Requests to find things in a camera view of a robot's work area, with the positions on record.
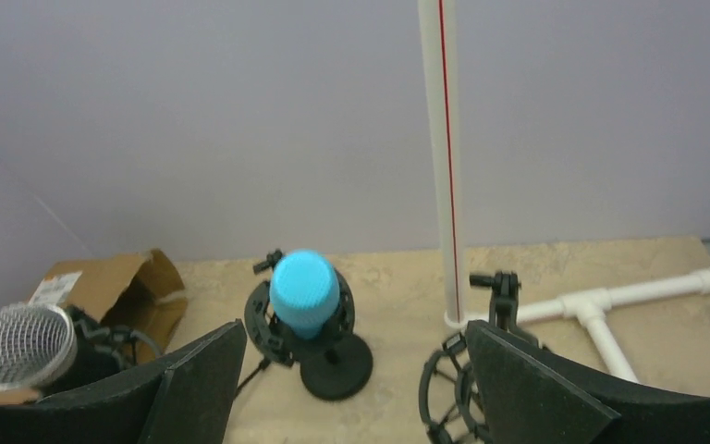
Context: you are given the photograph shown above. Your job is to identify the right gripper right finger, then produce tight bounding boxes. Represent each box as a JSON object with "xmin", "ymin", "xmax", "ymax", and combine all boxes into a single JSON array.
[{"xmin": 465, "ymin": 321, "xmax": 710, "ymax": 443}]

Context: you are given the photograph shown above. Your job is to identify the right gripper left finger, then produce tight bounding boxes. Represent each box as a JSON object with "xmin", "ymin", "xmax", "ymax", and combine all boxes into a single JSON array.
[{"xmin": 0, "ymin": 319, "xmax": 247, "ymax": 443}]

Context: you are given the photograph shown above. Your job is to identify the tripod shock mount stand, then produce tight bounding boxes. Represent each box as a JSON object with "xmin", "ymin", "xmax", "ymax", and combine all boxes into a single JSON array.
[{"xmin": 418, "ymin": 271, "xmax": 548, "ymax": 444}]

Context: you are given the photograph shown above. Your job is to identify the tripod microphone stand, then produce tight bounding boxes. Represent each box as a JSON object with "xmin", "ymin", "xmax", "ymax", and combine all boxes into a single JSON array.
[{"xmin": 64, "ymin": 304, "xmax": 271, "ymax": 400}]

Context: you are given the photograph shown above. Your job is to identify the brown cardboard box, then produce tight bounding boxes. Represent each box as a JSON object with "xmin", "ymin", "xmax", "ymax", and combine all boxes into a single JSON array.
[{"xmin": 0, "ymin": 249, "xmax": 188, "ymax": 404}]

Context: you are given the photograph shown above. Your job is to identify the round base microphone stand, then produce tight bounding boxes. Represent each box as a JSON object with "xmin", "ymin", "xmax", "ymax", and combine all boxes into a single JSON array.
[{"xmin": 243, "ymin": 249, "xmax": 373, "ymax": 401}]

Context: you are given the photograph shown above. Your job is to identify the teal microphone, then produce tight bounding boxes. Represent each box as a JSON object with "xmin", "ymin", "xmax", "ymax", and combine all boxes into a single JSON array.
[{"xmin": 269, "ymin": 250, "xmax": 340, "ymax": 339}]

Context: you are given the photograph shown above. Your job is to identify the black glitter microphone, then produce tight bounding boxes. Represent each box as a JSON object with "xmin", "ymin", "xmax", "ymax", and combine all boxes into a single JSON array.
[{"xmin": 0, "ymin": 303, "xmax": 123, "ymax": 397}]

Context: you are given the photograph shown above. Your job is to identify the white PVC pipe frame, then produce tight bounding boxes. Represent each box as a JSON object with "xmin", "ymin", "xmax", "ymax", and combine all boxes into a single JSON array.
[{"xmin": 417, "ymin": 1, "xmax": 710, "ymax": 382}]

